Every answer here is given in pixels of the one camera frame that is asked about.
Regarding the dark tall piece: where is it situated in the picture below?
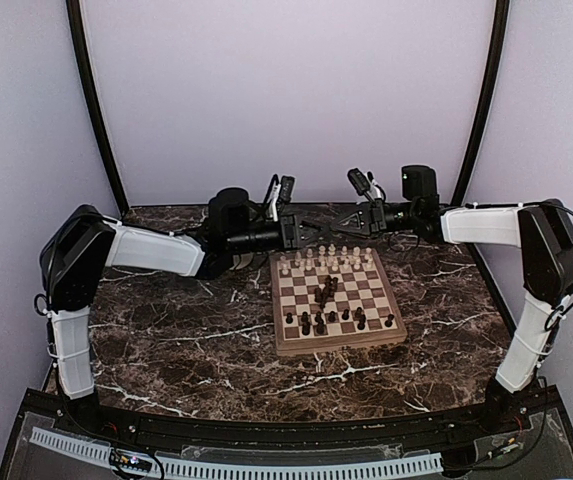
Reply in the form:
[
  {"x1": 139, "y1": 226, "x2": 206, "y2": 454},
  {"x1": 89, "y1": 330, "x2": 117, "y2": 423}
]
[
  {"x1": 301, "y1": 312, "x2": 311, "y2": 336},
  {"x1": 354, "y1": 307, "x2": 366, "y2": 330},
  {"x1": 315, "y1": 311, "x2": 327, "y2": 336}
]

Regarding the left black frame post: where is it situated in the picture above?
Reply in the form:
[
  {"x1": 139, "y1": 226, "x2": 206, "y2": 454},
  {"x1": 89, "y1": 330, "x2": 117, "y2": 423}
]
[{"x1": 65, "y1": 0, "x2": 130, "y2": 216}]

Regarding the right black frame post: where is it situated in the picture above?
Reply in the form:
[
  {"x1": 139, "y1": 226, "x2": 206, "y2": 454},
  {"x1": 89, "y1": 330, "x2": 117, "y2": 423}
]
[{"x1": 451, "y1": 0, "x2": 511, "y2": 206}]

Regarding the fallen dark piece pile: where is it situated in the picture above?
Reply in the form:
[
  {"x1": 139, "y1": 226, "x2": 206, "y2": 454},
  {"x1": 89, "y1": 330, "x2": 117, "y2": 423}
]
[{"x1": 314, "y1": 276, "x2": 339, "y2": 310}]

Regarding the black frame post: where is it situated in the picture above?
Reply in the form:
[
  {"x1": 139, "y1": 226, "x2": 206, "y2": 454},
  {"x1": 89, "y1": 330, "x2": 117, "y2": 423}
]
[
  {"x1": 451, "y1": 0, "x2": 511, "y2": 206},
  {"x1": 65, "y1": 0, "x2": 130, "y2": 216}
]

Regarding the wooden chess board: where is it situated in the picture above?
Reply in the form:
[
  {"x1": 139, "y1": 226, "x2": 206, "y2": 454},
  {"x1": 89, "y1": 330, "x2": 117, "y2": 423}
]
[{"x1": 270, "y1": 251, "x2": 407, "y2": 356}]

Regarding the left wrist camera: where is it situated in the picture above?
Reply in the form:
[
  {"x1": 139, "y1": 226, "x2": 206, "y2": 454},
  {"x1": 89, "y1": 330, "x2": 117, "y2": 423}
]
[{"x1": 208, "y1": 187, "x2": 250, "y2": 236}]

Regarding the white rook corner piece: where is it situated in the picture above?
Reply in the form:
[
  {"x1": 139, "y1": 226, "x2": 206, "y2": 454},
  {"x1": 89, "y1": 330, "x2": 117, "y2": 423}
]
[{"x1": 279, "y1": 256, "x2": 291, "y2": 276}]

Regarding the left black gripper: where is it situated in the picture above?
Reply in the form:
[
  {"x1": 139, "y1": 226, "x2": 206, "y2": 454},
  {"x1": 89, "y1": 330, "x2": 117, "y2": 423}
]
[{"x1": 228, "y1": 212, "x2": 329, "y2": 255}]

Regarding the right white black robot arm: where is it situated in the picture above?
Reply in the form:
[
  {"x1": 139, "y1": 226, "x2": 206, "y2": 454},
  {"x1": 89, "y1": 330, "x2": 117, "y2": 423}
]
[{"x1": 331, "y1": 195, "x2": 573, "y2": 393}]

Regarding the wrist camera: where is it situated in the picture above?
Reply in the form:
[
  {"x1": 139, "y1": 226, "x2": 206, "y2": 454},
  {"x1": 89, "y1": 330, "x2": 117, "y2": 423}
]
[
  {"x1": 208, "y1": 187, "x2": 250, "y2": 236},
  {"x1": 401, "y1": 165, "x2": 438, "y2": 201}
]

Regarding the dark tall piece front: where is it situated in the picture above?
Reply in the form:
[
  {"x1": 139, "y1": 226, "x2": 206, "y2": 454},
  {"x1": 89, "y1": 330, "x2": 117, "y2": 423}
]
[{"x1": 301, "y1": 312, "x2": 311, "y2": 336}]

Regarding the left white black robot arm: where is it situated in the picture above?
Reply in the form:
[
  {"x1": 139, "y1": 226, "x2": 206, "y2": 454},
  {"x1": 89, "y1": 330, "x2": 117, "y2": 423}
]
[{"x1": 34, "y1": 205, "x2": 305, "y2": 436}]

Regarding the white pieces back row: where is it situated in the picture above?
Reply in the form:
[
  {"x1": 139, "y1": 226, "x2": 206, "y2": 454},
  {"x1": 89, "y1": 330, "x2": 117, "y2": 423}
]
[{"x1": 286, "y1": 244, "x2": 376, "y2": 273}]

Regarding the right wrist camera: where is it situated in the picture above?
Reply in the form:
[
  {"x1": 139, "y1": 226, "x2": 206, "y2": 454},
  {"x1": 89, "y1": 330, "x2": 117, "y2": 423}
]
[{"x1": 401, "y1": 165, "x2": 438, "y2": 201}]

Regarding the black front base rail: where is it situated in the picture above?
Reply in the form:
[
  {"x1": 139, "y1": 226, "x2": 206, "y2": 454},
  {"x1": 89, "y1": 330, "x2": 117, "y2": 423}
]
[{"x1": 1, "y1": 387, "x2": 573, "y2": 479}]

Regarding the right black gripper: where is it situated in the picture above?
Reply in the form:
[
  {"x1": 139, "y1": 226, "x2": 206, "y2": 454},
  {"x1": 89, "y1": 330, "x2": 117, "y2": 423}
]
[{"x1": 330, "y1": 198, "x2": 419, "y2": 240}]

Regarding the white slotted cable duct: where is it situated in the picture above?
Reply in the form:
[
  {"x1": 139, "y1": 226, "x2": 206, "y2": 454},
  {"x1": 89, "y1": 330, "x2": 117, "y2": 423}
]
[{"x1": 29, "y1": 427, "x2": 443, "y2": 479}]

